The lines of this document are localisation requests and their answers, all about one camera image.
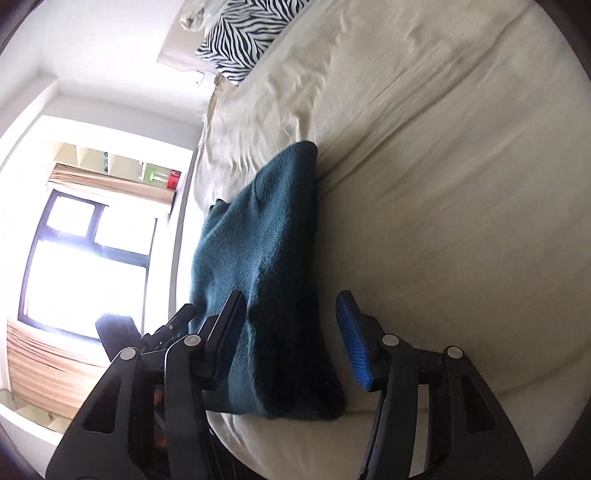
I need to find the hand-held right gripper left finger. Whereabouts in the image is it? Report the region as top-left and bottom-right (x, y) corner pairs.
(45, 290), (248, 480)

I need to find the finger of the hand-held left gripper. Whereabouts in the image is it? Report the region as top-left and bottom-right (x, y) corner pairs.
(141, 304), (197, 356)

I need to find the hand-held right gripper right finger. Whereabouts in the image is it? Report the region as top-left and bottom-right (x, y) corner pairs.
(335, 290), (536, 480)

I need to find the dark teal knit sweater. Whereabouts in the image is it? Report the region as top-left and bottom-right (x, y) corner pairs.
(188, 141), (347, 422)

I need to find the black framed window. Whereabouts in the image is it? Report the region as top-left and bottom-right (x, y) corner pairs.
(17, 189), (158, 340)

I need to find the wooden window bench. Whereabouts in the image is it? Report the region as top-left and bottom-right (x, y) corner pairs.
(4, 318), (109, 416)

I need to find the tan roman blind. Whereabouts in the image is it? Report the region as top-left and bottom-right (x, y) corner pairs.
(46, 164), (178, 217)

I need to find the bed with cream sheet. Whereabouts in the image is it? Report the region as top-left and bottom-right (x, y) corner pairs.
(173, 0), (589, 480)

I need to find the beige headboard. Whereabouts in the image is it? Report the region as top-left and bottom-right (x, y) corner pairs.
(157, 28), (218, 75)

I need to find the zebra print pillow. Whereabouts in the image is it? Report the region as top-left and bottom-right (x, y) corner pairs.
(195, 0), (310, 87)

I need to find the cream pillow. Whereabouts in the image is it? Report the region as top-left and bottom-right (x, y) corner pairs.
(179, 0), (232, 29)

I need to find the white wall shelf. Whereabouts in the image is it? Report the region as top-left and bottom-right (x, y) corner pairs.
(55, 142), (183, 192)

